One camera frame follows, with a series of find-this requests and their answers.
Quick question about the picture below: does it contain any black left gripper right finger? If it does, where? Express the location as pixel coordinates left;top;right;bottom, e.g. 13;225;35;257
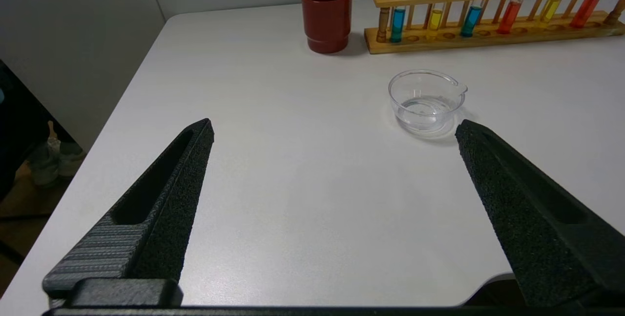
455;120;625;307

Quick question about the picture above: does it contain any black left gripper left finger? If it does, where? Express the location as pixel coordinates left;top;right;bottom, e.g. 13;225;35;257
43;119;214;307

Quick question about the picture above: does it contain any yellow pigment glass test tube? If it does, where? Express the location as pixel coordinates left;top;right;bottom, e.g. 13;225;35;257
428;0;447;33
540;0;567;24

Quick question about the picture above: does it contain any blue pigment glass test tube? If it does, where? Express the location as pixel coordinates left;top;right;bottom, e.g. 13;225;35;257
390;0;408;43
460;0;489;38

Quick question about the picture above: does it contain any wooden test tube rack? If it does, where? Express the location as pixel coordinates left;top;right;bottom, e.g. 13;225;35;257
364;0;625;55

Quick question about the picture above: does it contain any red pigment glass test tube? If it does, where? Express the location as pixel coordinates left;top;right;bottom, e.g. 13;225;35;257
497;0;528;35
570;0;606;28

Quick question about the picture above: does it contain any grey shoe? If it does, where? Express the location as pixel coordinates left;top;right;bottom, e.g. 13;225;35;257
28;143;62;187
58;140;87;177

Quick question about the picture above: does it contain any clear glass dish with spout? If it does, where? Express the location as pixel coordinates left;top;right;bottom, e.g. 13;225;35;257
388;69;468;135

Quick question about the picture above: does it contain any dark red plastic cup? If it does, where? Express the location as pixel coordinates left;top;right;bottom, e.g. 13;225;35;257
300;0;354;54

